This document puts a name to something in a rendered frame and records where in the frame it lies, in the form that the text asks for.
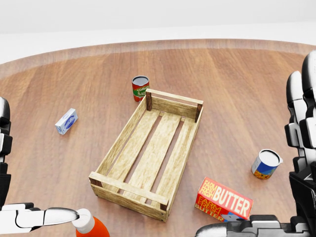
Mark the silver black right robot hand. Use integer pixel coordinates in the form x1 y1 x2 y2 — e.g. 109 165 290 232
195 50 316 237

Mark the red yellow butter box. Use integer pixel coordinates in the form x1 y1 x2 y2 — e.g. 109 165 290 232
194 176 254 223

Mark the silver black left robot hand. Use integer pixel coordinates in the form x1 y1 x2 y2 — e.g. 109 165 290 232
0 96 80 235

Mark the small white blue box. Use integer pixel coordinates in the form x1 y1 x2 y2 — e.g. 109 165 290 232
54 108 79 135

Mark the blue white tin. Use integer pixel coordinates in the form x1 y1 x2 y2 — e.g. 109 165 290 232
251 149 283 180

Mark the wooden slat tray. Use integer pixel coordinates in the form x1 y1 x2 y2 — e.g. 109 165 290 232
88 88 204 222

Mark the orange bottle with white cap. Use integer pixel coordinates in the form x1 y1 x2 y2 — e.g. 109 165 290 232
72 208 111 237

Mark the red tomato sauce tin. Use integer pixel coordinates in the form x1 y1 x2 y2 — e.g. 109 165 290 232
131 75 150 103

